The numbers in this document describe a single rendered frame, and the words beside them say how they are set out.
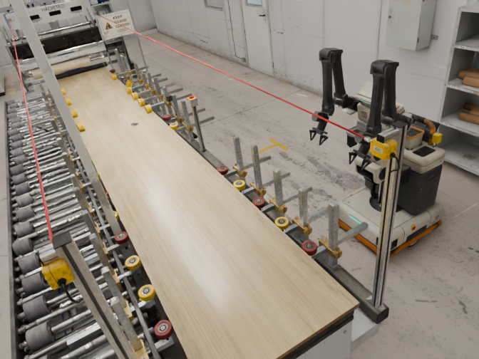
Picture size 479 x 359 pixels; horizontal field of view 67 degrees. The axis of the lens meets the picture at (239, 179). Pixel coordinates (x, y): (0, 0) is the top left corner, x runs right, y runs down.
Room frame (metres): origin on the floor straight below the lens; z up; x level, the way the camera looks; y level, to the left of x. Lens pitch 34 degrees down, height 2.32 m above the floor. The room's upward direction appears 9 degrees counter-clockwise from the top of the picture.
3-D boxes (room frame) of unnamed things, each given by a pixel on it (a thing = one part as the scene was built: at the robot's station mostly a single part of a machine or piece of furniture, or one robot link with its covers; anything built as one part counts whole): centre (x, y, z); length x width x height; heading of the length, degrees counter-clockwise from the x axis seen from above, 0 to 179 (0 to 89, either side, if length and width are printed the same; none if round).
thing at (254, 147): (2.06, -0.13, 0.94); 0.04 x 0.04 x 0.48; 25
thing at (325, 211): (1.68, -0.38, 0.81); 0.43 x 0.03 x 0.04; 115
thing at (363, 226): (1.45, -0.49, 0.82); 0.43 x 0.03 x 0.04; 115
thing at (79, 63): (5.57, 2.08, 1.05); 1.43 x 0.12 x 0.12; 115
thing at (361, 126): (2.20, -0.93, 0.99); 0.28 x 0.16 x 0.22; 25
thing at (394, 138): (1.08, -0.54, 1.20); 0.15 x 0.12 x 1.00; 25
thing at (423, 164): (2.36, -1.28, 0.59); 0.55 x 0.34 x 0.83; 25
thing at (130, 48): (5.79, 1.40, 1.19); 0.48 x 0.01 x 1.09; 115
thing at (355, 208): (2.32, -1.19, 0.16); 0.67 x 0.64 x 0.25; 115
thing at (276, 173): (1.84, -0.23, 0.87); 0.04 x 0.04 x 0.48; 25
